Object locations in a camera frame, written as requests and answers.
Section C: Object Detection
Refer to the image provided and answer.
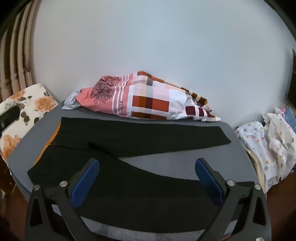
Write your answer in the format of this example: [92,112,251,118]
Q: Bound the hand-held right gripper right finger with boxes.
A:
[195,158,272,241]

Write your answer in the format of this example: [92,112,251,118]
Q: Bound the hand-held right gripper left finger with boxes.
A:
[25,158,100,241]

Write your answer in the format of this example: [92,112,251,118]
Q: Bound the black pants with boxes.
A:
[27,117,232,229]

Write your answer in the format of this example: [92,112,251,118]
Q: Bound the floral pillow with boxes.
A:
[0,83,59,160]

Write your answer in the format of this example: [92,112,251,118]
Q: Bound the beige printed curtain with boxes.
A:
[0,0,38,100]

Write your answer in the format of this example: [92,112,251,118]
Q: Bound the white crumpled cloth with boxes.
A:
[62,89,81,110]

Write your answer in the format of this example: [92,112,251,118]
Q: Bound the white cloth with coloured shapes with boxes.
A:
[235,108,296,194]

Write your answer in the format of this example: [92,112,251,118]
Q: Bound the pink plaid pillow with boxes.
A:
[75,71,221,122]

